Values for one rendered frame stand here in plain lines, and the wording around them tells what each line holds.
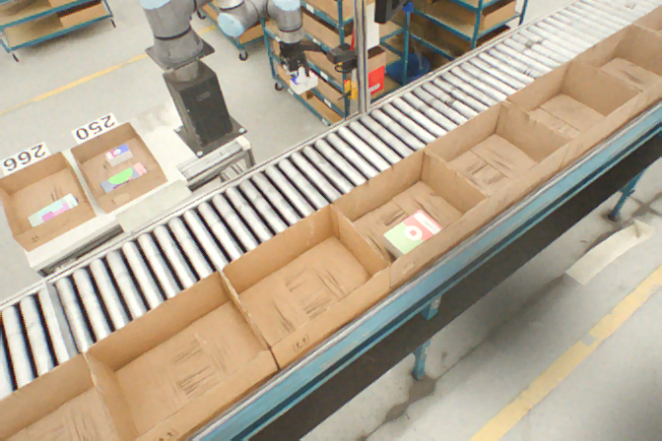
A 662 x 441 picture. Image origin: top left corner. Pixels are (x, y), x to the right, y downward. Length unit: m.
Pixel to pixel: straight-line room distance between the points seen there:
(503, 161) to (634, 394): 1.22
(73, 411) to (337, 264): 0.85
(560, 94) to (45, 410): 2.13
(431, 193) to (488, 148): 0.32
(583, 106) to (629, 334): 1.11
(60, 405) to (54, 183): 1.09
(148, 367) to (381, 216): 0.87
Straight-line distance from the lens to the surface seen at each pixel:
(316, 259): 1.51
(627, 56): 2.50
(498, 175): 1.78
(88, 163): 2.36
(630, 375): 2.55
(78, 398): 1.55
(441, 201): 1.66
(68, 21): 5.11
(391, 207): 1.63
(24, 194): 2.39
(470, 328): 2.41
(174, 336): 1.50
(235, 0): 1.68
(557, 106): 2.13
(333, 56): 1.99
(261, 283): 1.50
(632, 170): 2.37
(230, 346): 1.43
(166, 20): 1.88
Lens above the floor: 2.16
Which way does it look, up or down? 49 degrees down
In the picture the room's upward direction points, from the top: 7 degrees counter-clockwise
